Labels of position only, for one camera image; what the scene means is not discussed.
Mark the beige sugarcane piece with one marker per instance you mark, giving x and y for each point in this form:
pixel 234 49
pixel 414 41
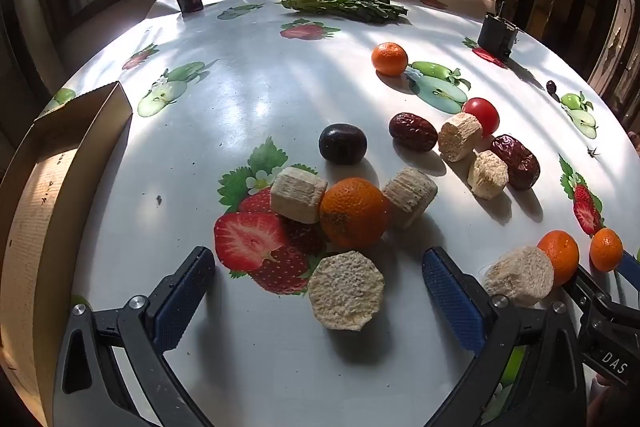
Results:
pixel 520 274
pixel 346 289
pixel 298 194
pixel 410 197

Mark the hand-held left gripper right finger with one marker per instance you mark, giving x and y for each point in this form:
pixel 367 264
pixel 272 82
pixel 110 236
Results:
pixel 452 302

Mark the red jujube date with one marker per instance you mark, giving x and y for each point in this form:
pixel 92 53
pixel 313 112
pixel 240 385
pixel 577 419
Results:
pixel 517 162
pixel 413 132

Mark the beige cake piece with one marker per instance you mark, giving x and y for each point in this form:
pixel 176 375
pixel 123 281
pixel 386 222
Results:
pixel 487 174
pixel 460 136

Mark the fruit print tablecloth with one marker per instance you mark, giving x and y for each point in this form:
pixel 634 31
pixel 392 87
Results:
pixel 250 82

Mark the green leafy vegetable bunch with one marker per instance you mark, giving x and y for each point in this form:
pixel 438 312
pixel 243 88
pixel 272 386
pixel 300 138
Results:
pixel 340 7

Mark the small dark fruit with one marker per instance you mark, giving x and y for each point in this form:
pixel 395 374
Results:
pixel 551 88

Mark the dark purple plum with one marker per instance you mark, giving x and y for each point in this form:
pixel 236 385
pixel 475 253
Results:
pixel 343 143

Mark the large orange mandarin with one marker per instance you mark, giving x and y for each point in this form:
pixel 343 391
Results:
pixel 354 212

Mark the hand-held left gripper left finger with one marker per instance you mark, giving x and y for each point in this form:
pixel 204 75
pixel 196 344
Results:
pixel 182 294

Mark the small orange mandarin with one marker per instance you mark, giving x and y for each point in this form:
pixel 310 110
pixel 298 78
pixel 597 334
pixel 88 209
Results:
pixel 561 254
pixel 390 58
pixel 606 249

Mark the red tomato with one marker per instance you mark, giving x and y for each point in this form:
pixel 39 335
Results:
pixel 483 112

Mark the beige cake piece upper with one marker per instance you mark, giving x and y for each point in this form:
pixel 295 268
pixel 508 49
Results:
pixel 460 136

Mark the beige cake piece right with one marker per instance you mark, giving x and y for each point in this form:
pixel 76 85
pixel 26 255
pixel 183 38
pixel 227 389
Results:
pixel 487 174

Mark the cardboard box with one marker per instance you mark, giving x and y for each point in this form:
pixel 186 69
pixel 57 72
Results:
pixel 40 207

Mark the black container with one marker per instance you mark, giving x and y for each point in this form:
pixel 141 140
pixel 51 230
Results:
pixel 495 34

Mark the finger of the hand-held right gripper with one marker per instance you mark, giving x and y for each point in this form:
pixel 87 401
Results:
pixel 584 287
pixel 630 266

